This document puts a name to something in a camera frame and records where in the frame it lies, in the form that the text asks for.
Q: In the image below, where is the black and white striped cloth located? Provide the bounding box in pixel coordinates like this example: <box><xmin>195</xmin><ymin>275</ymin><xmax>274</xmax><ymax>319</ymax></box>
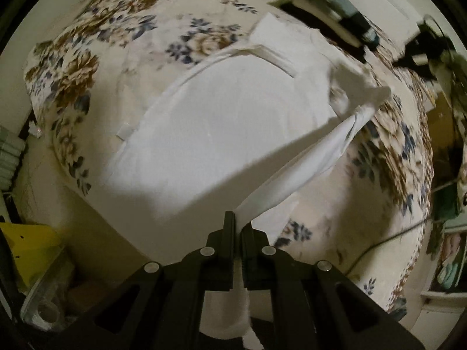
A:
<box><xmin>270</xmin><ymin>0</ymin><xmax>382</xmax><ymax>53</ymax></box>

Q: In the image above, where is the clear plastic container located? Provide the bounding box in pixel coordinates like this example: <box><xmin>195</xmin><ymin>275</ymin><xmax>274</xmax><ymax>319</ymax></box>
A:
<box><xmin>20</xmin><ymin>253</ymin><xmax>77</xmax><ymax>332</ymax></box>

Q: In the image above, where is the light green curtain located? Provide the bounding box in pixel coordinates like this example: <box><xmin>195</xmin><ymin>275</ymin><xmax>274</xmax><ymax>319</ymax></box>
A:
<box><xmin>0</xmin><ymin>126</ymin><xmax>28</xmax><ymax>194</ymax></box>

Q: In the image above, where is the white t-shirt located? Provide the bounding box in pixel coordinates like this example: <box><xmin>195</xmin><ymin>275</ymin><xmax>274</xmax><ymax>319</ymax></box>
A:
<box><xmin>102</xmin><ymin>12</ymin><xmax>393</xmax><ymax>350</ymax></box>

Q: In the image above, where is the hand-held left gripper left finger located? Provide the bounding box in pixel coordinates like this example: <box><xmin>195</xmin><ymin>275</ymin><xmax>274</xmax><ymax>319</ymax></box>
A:
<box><xmin>66</xmin><ymin>211</ymin><xmax>236</xmax><ymax>350</ymax></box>

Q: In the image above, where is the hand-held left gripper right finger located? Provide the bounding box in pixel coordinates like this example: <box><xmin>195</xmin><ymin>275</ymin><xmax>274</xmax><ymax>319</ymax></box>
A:
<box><xmin>239</xmin><ymin>222</ymin><xmax>428</xmax><ymax>350</ymax></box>

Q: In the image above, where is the yellow plastic bag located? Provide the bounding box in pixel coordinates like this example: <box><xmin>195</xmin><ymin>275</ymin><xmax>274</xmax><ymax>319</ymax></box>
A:
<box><xmin>0</xmin><ymin>222</ymin><xmax>68</xmax><ymax>292</ymax></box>

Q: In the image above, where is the wooden cabinet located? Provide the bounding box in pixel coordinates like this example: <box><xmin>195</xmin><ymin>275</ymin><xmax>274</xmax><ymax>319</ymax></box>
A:
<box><xmin>425</xmin><ymin>95</ymin><xmax>460</xmax><ymax>194</ymax></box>

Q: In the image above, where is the floral fleece blanket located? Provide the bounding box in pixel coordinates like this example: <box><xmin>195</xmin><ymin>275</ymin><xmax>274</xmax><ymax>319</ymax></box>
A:
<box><xmin>23</xmin><ymin>0</ymin><xmax>435</xmax><ymax>323</ymax></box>

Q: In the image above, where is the black cable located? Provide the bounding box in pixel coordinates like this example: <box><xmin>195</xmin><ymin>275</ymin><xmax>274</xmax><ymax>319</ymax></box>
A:
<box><xmin>345</xmin><ymin>216</ymin><xmax>431</xmax><ymax>276</ymax></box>

